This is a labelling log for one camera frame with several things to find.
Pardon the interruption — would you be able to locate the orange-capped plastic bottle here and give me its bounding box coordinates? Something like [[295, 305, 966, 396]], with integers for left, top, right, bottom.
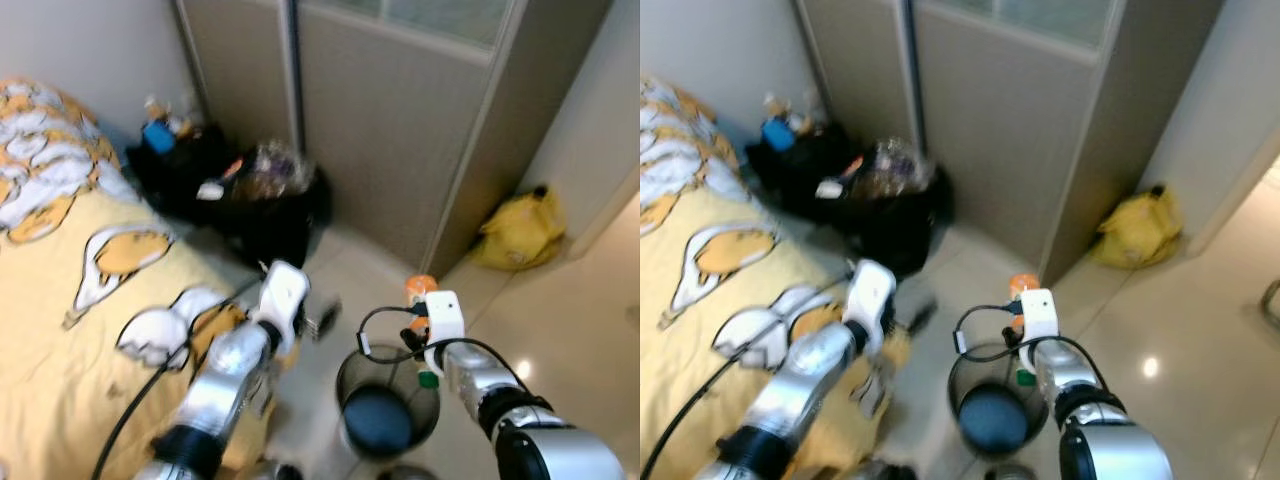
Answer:
[[404, 274, 443, 391], [1008, 273, 1041, 389]]

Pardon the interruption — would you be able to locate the black bag pile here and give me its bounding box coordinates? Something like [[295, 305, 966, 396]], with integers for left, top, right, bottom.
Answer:
[[745, 120, 951, 276], [125, 120, 336, 271]]

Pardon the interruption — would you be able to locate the black mesh waste bin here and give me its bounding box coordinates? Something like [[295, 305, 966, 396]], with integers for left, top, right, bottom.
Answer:
[[947, 343, 1041, 459], [335, 343, 441, 461]]

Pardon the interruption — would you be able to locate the clear plastic bag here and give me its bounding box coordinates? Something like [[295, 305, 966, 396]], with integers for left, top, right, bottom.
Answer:
[[235, 140, 316, 201], [865, 138, 936, 201]]

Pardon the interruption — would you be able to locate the grey-brown sliding door wardrobe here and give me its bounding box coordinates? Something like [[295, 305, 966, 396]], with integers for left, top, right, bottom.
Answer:
[[790, 0, 1226, 286], [175, 0, 616, 276]]

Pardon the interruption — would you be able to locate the yellow cartoon egg blanket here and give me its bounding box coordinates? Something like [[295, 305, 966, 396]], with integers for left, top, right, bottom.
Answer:
[[640, 75, 911, 480], [0, 75, 301, 480]]

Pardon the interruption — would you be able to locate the yellow plastic bag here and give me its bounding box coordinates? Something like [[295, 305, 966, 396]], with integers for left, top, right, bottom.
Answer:
[[470, 185, 566, 271], [1090, 183, 1183, 269]]

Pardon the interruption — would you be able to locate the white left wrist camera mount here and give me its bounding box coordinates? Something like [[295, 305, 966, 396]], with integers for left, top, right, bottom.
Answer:
[[845, 258, 898, 346], [255, 260, 311, 346]]

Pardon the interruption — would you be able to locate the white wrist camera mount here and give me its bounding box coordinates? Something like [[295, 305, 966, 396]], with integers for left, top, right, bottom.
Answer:
[[425, 290, 466, 376], [255, 260, 311, 346], [845, 258, 898, 346], [1018, 288, 1059, 373]]

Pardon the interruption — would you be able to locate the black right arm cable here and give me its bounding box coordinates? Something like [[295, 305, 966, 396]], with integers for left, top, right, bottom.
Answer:
[[953, 303, 1101, 366], [357, 305, 501, 366]]

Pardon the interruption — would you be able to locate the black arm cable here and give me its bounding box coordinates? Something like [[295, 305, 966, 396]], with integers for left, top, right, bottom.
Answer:
[[357, 305, 501, 366], [90, 345, 201, 480], [640, 355, 801, 480], [953, 303, 1101, 366]]

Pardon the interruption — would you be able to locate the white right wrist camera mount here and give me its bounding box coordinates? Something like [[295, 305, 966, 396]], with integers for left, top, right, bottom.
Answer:
[[1018, 288, 1059, 373], [425, 290, 466, 376]]

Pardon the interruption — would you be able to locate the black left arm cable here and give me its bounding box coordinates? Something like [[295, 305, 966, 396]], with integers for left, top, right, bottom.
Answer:
[[90, 345, 201, 480], [640, 355, 801, 480]]

